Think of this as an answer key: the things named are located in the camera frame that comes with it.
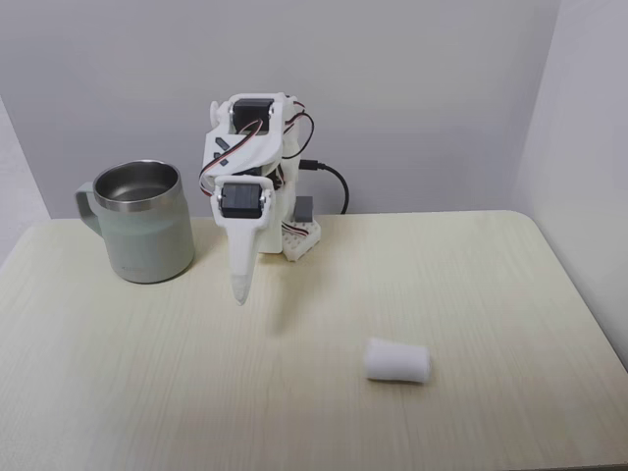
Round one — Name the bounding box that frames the white gauze dressing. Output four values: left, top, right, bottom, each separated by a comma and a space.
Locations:
363, 336, 433, 384

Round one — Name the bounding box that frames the grey clamp block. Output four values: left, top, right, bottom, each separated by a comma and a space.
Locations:
294, 196, 316, 223

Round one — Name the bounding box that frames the grey-green steel mug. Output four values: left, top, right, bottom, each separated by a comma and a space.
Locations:
74, 159, 196, 285

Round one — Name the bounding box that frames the red white black servo wire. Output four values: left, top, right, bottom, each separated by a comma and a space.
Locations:
197, 121, 262, 198
288, 100, 316, 159

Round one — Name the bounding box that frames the black power cable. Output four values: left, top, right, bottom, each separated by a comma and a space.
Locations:
302, 159, 350, 216

